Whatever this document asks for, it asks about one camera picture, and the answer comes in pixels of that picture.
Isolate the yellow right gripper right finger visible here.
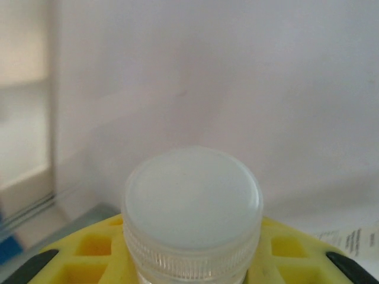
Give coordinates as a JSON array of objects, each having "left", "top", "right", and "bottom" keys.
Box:
[{"left": 245, "top": 216, "right": 379, "bottom": 284}]

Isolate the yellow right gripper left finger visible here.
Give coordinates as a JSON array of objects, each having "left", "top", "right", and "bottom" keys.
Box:
[{"left": 5, "top": 213, "right": 140, "bottom": 284}]

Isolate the small clear bottle white label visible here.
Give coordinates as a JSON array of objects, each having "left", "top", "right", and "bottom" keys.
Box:
[{"left": 315, "top": 226, "right": 379, "bottom": 259}]

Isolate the long clear bottle white cap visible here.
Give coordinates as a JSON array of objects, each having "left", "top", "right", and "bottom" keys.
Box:
[{"left": 120, "top": 145, "right": 264, "bottom": 284}]

